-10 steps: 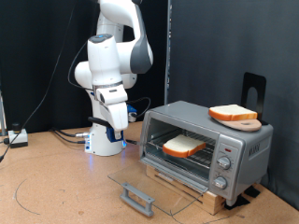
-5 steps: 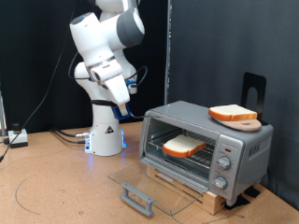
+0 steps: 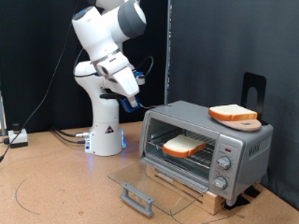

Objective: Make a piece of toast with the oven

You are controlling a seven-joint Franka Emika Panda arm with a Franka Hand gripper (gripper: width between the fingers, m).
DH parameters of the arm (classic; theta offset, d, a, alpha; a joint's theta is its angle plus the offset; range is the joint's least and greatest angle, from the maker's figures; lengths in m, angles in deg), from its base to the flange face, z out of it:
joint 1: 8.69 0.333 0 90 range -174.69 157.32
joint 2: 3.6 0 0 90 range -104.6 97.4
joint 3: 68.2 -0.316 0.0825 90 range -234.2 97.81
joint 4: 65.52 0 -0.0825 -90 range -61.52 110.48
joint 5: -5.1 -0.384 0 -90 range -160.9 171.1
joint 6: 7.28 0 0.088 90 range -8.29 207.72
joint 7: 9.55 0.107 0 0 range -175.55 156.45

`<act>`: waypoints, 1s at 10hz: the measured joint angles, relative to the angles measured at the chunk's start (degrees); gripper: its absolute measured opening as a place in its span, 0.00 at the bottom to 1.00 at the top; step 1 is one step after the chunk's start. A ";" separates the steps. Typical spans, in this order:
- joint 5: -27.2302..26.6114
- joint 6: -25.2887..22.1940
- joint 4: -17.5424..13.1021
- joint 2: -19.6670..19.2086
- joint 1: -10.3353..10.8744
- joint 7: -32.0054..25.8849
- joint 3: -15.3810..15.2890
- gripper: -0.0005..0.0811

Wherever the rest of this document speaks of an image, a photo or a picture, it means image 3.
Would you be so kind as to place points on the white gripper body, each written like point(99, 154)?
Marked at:
point(126, 82)

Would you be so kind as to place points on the slotted wooden block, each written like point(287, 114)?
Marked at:
point(215, 202)

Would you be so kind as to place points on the metal stand rod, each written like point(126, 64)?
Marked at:
point(2, 115)

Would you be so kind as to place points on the silver toaster oven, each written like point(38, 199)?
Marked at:
point(249, 149)

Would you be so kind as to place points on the silver oven knob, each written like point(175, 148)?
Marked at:
point(224, 162)
point(220, 182)

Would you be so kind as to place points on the black backdrop curtain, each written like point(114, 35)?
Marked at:
point(28, 62)

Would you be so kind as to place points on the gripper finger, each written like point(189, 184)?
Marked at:
point(134, 102)

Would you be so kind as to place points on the black metal bookend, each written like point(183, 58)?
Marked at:
point(249, 81)

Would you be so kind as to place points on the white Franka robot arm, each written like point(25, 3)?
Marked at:
point(102, 124)

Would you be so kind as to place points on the dark grey backdrop curtain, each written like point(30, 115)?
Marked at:
point(218, 46)

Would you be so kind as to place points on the emergency stop button box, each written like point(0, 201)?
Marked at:
point(18, 137)

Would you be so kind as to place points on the round wooden board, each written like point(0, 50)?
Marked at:
point(246, 125)

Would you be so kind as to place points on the white bread slice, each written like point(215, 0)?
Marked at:
point(230, 112)
point(183, 144)

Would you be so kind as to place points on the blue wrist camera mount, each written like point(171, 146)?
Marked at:
point(139, 76)

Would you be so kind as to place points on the black foam pad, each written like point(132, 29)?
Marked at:
point(236, 202)
point(252, 191)

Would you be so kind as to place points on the tall aluminium frame post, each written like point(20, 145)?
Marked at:
point(168, 46)

